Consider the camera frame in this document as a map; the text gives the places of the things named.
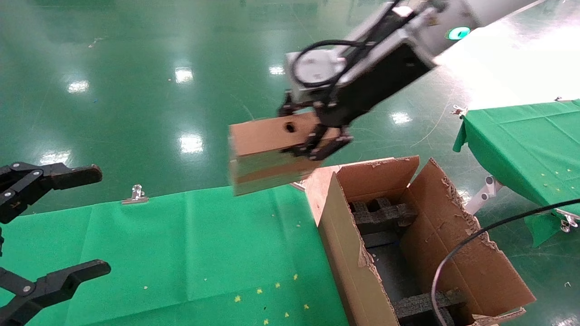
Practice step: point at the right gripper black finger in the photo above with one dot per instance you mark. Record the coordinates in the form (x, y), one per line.
(324, 146)
(290, 108)

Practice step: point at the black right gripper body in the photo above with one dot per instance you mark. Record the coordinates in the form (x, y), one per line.
(380, 81)

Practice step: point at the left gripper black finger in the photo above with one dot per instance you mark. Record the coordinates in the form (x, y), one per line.
(68, 175)
(54, 285)

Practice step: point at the small brown cardboard box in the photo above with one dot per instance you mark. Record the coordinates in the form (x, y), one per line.
(258, 149)

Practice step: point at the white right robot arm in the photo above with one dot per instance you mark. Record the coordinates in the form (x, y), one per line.
(480, 11)

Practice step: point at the large open brown carton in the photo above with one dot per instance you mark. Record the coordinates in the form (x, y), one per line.
(353, 262)

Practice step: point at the black foam insert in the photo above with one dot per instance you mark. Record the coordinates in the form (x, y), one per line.
(385, 217)
(421, 308)

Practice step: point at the large green table cloth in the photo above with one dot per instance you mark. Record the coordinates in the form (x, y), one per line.
(158, 249)

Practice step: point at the green cloth side table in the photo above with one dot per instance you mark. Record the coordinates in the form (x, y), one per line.
(521, 136)

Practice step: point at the white table leg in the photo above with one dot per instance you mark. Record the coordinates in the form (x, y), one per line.
(485, 192)

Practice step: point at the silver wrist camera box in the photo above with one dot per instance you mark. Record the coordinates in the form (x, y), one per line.
(317, 68)

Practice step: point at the silver camera mount bracket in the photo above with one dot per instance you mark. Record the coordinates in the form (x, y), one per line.
(362, 29)

